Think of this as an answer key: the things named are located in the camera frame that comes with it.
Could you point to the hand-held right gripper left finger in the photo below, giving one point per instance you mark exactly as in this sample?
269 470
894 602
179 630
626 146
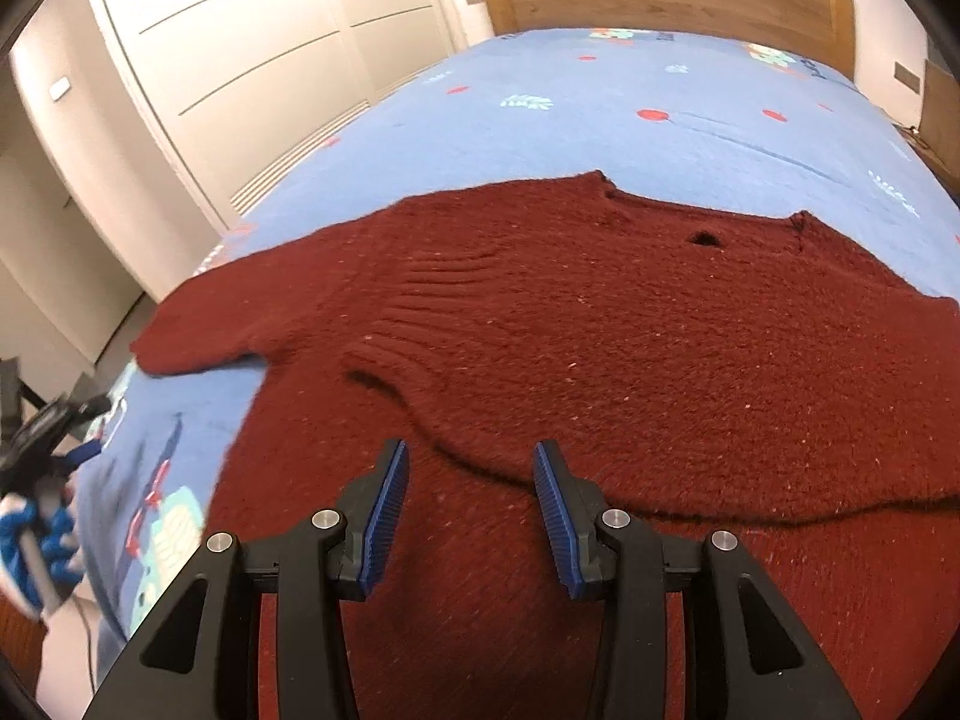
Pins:
382 517

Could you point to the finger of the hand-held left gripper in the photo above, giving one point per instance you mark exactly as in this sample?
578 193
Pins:
81 457

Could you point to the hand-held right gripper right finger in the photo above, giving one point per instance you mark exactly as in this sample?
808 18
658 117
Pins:
559 517

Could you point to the dark red knit sweater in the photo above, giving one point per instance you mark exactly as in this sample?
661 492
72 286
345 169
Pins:
600 352

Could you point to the person's left hand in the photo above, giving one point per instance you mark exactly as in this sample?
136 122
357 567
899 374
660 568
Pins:
52 547

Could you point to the blue printed blanket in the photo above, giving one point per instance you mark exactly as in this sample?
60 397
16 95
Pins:
600 112

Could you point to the white wardrobe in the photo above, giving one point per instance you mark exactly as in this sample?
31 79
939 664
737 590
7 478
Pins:
262 52

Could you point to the wooden desk organizer box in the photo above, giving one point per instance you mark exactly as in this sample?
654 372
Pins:
941 105

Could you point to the white light switch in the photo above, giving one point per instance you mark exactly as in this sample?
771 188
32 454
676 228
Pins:
59 89

